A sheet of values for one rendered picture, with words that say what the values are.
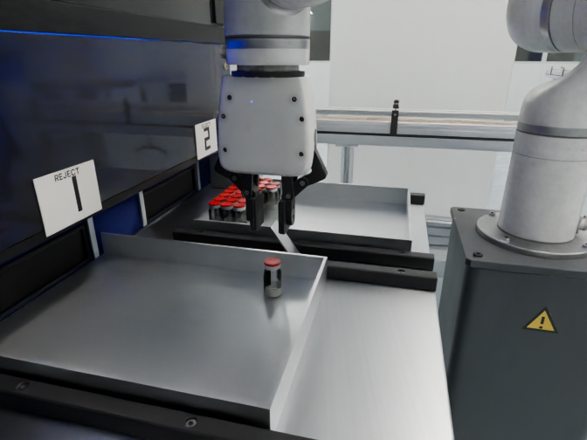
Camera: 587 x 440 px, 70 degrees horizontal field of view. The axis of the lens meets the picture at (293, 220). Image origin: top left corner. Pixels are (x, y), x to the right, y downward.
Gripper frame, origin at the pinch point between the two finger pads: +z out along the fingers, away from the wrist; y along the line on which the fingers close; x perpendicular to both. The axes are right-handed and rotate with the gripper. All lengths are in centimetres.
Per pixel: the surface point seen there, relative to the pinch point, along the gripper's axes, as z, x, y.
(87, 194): -2.3, -5.3, -19.9
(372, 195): 9.5, 39.0, 9.7
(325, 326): 11.1, -4.7, 7.6
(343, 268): 9.2, 5.7, 8.2
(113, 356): 11.0, -15.0, -11.9
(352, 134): 11, 116, -3
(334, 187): 8.4, 39.0, 2.0
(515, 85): 32, 829, 217
